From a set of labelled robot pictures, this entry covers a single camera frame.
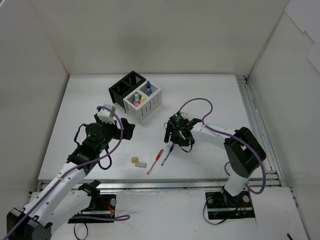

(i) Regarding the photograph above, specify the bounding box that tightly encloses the blue ballpoint pen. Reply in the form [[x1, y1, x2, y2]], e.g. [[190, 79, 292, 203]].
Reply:
[[161, 143, 176, 167]]

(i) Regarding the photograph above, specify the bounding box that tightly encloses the red ballpoint pen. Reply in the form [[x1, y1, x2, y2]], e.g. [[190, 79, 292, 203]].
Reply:
[[147, 149, 164, 175]]

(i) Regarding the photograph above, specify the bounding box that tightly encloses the small wooden stamp block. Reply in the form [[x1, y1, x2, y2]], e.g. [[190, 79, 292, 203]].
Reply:
[[131, 157, 139, 163]]

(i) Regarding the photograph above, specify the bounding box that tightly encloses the green highlighter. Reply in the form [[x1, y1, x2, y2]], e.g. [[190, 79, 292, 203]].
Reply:
[[134, 93, 140, 100]]

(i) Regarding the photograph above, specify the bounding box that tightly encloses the yellow highlighter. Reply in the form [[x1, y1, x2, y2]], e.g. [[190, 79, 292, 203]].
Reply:
[[139, 96, 146, 104]]

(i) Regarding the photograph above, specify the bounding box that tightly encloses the clear blue-capped spray bottle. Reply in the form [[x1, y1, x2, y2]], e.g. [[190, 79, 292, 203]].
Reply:
[[145, 80, 153, 96]]

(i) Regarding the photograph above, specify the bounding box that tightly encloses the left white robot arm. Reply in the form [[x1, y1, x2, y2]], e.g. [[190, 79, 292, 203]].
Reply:
[[4, 118, 135, 240]]

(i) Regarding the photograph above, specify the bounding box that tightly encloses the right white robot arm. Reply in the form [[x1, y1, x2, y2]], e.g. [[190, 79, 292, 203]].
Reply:
[[164, 112, 267, 206]]

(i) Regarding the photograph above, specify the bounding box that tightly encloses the white slotted organizer box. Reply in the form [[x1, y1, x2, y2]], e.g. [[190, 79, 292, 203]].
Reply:
[[123, 82, 162, 122]]

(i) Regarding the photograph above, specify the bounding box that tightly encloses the beige eraser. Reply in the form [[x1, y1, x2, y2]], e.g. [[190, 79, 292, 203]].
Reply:
[[135, 162, 147, 168]]

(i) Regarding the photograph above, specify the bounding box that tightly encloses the black slotted organizer box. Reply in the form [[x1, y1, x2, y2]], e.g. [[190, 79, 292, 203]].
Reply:
[[108, 71, 147, 108]]

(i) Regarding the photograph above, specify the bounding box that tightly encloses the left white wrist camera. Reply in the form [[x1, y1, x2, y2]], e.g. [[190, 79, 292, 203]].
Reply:
[[97, 104, 116, 125]]

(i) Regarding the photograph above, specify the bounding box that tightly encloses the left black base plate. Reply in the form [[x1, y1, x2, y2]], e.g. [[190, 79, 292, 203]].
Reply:
[[67, 193, 117, 224]]

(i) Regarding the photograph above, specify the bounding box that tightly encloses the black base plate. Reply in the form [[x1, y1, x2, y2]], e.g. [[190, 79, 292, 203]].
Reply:
[[67, 193, 117, 224], [204, 190, 256, 223]]

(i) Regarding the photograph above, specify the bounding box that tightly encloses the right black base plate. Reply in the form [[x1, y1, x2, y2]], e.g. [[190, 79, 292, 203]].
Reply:
[[204, 190, 256, 223]]

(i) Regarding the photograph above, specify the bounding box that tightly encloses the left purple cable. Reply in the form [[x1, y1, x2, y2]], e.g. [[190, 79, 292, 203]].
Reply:
[[0, 105, 131, 240]]

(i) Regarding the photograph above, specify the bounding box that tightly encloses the aluminium side rail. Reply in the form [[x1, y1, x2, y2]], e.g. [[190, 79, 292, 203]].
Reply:
[[235, 75, 285, 187]]

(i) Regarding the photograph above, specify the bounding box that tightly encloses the aluminium front rail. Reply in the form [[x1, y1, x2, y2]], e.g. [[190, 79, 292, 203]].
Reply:
[[36, 174, 281, 192]]

